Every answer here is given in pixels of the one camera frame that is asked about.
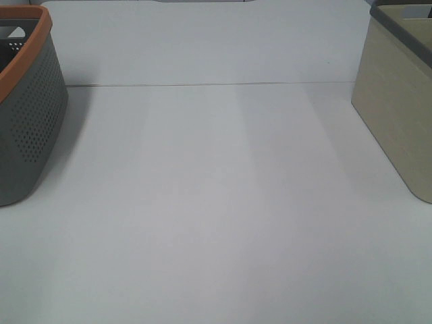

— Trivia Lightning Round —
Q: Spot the grey perforated basket orange rim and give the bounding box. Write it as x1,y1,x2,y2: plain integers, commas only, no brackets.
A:
1,5,68,206

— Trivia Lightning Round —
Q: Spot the beige basket grey rim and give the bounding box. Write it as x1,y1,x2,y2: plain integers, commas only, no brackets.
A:
351,1,431,203

